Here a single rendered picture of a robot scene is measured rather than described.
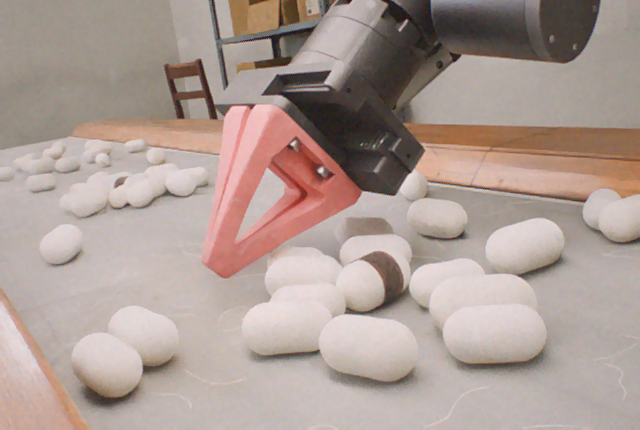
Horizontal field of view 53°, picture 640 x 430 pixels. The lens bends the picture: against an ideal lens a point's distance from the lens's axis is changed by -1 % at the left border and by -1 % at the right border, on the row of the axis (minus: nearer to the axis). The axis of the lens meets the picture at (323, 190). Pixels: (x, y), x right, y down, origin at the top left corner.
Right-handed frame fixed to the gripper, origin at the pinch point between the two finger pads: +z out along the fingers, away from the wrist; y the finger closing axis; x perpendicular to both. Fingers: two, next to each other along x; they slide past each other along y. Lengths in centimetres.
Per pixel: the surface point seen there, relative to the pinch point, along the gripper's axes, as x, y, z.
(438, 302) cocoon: 2.4, 11.2, -2.1
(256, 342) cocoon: -0.6, 7.2, 2.6
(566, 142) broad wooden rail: 16.8, 0.2, -20.4
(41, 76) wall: 45, -483, -79
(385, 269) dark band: 2.9, 7.1, -2.8
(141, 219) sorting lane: 3.8, -22.4, -1.0
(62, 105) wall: 69, -483, -72
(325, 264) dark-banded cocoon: 1.9, 4.6, -1.9
